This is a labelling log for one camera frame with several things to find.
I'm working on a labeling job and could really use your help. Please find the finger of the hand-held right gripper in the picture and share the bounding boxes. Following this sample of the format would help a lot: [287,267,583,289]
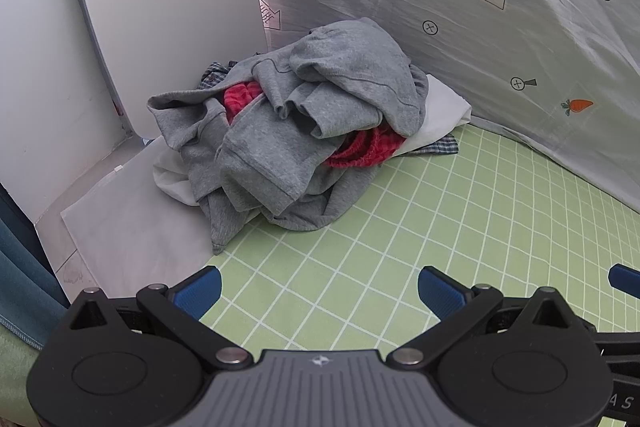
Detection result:
[608,264,640,300]

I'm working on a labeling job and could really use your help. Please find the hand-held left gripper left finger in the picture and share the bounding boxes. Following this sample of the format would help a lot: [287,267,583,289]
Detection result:
[67,266,253,370]

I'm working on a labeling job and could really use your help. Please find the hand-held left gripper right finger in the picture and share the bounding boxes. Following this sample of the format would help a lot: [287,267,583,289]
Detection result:
[387,265,576,370]

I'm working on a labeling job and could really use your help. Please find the grey zip hoodie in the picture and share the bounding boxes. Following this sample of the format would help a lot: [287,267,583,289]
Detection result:
[147,18,428,215]

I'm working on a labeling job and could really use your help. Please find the grey garment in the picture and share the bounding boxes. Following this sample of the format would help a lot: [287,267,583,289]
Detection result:
[210,167,383,255]

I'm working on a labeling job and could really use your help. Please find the blue plaid shirt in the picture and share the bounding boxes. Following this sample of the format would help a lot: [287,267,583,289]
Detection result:
[195,61,460,156]

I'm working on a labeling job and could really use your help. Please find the red checked pants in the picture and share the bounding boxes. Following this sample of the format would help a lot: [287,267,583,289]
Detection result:
[222,79,408,170]

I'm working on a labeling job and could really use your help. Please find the teal curtain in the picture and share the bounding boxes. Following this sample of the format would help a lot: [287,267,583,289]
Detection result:
[0,184,71,350]

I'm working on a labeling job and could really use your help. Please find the white cloth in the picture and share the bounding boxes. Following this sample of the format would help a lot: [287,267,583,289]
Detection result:
[152,74,473,208]

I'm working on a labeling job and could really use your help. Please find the grey carrot printed sheet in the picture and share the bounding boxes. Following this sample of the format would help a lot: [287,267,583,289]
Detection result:
[243,0,640,208]

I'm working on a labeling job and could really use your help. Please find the white curved board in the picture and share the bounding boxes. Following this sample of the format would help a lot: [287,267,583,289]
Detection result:
[67,0,271,142]

